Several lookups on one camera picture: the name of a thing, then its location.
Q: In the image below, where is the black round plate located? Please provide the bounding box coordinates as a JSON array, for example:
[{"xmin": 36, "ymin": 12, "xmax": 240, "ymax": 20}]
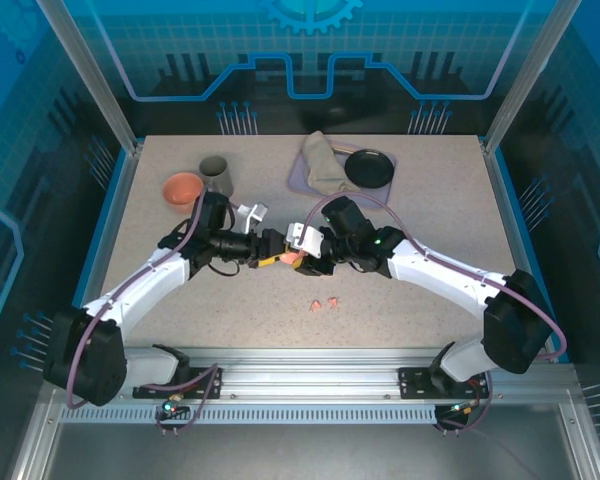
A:
[{"xmin": 344, "ymin": 148, "xmax": 396, "ymax": 190}]

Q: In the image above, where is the beige folded cloth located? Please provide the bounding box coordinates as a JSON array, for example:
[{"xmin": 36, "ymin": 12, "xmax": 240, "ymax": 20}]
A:
[{"xmin": 301, "ymin": 130, "xmax": 362, "ymax": 197}]

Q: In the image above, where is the orange ceramic mug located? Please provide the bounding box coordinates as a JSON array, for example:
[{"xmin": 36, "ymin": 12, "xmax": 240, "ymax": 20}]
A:
[{"xmin": 162, "ymin": 172, "xmax": 205, "ymax": 207}]

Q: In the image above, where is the lavender plastic tray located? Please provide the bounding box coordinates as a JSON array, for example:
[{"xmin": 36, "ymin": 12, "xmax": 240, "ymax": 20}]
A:
[{"xmin": 285, "ymin": 142, "xmax": 399, "ymax": 207}]

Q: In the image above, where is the grey metal mug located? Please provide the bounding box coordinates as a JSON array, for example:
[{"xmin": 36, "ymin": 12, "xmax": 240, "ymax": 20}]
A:
[{"xmin": 198, "ymin": 155, "xmax": 235, "ymax": 199}]

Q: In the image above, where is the small LED electronics board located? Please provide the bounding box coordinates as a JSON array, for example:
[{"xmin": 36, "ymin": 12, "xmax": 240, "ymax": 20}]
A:
[
  {"xmin": 447, "ymin": 399, "xmax": 481, "ymax": 417},
  {"xmin": 160, "ymin": 394, "xmax": 191, "ymax": 417}
]

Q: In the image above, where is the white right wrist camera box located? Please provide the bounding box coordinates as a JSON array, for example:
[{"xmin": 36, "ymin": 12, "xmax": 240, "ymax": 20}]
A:
[{"xmin": 286, "ymin": 223, "xmax": 322, "ymax": 260}]

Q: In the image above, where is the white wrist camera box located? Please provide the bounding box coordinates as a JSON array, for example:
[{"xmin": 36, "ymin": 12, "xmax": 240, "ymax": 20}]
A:
[
  {"xmin": 237, "ymin": 202, "xmax": 270, "ymax": 236},
  {"xmin": 286, "ymin": 223, "xmax": 322, "ymax": 260}
]

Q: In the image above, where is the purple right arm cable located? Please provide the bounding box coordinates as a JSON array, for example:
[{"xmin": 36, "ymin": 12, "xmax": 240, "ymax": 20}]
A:
[{"xmin": 302, "ymin": 193, "xmax": 567, "ymax": 434}]

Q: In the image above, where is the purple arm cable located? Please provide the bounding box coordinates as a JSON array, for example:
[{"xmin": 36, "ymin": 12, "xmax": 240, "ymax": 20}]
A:
[
  {"xmin": 302, "ymin": 193, "xmax": 567, "ymax": 434},
  {"xmin": 65, "ymin": 197, "xmax": 254, "ymax": 437}
]

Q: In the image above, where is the short black left wrist cable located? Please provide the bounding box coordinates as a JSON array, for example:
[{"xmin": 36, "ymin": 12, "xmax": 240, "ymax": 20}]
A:
[{"xmin": 207, "ymin": 259, "xmax": 242, "ymax": 278}]

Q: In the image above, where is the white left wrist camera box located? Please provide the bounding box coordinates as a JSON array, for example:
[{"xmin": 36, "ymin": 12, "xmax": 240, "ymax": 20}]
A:
[{"xmin": 237, "ymin": 202, "xmax": 270, "ymax": 236}]

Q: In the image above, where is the aluminium table side rail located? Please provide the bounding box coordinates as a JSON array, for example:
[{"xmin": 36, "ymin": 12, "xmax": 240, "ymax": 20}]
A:
[
  {"xmin": 74, "ymin": 142, "xmax": 146, "ymax": 326},
  {"xmin": 481, "ymin": 142, "xmax": 564, "ymax": 364}
]

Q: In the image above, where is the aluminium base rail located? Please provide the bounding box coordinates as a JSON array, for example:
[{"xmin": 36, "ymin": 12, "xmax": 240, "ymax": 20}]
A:
[{"xmin": 47, "ymin": 344, "xmax": 576, "ymax": 404}]

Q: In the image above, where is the slotted grey cable duct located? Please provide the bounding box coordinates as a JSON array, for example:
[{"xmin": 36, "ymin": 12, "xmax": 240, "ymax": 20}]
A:
[{"xmin": 59, "ymin": 405, "xmax": 439, "ymax": 424}]

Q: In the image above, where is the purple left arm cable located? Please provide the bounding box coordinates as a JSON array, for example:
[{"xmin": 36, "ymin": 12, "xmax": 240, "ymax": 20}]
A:
[{"xmin": 65, "ymin": 197, "xmax": 254, "ymax": 437}]

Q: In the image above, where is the aluminium frame post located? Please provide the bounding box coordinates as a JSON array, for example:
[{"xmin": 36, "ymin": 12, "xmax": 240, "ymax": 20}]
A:
[
  {"xmin": 482, "ymin": 0, "xmax": 584, "ymax": 154},
  {"xmin": 34, "ymin": 0, "xmax": 144, "ymax": 154}
]

